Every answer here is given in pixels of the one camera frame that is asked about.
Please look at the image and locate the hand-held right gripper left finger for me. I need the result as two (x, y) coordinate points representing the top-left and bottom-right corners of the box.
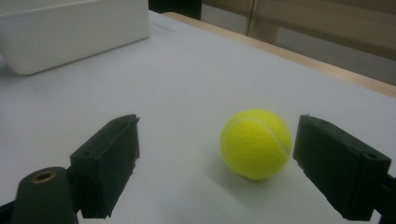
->
(69, 114), (141, 219)

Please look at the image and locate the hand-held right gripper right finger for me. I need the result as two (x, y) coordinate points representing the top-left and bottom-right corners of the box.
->
(292, 114), (392, 222)

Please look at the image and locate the yellow tennis ball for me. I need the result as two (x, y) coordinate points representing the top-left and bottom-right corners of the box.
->
(219, 107), (293, 181)

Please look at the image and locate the white foam board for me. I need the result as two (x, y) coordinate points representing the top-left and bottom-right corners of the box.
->
(0, 10), (396, 224)

